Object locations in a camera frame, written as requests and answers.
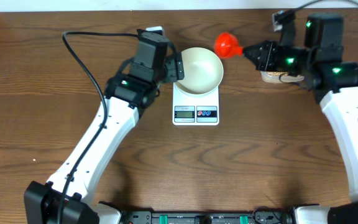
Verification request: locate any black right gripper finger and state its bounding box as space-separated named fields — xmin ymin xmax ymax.
xmin=242 ymin=42 xmax=264 ymax=56
xmin=244 ymin=53 xmax=260 ymax=67

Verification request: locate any red measuring scoop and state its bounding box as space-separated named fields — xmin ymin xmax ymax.
xmin=214 ymin=32 xmax=243 ymax=59

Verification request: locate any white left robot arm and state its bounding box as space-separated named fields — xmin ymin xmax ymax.
xmin=24 ymin=52 xmax=185 ymax=223

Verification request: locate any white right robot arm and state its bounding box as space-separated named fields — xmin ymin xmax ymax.
xmin=241 ymin=10 xmax=358 ymax=223

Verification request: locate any cream bowl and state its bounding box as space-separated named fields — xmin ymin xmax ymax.
xmin=175 ymin=47 xmax=224 ymax=95

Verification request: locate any white digital kitchen scale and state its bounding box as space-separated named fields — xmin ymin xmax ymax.
xmin=172 ymin=83 xmax=220 ymax=126

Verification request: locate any clear plastic bean container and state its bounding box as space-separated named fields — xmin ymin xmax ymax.
xmin=260 ymin=71 xmax=305 ymax=84

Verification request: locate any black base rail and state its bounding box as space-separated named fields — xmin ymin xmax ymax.
xmin=118 ymin=208 xmax=296 ymax=224

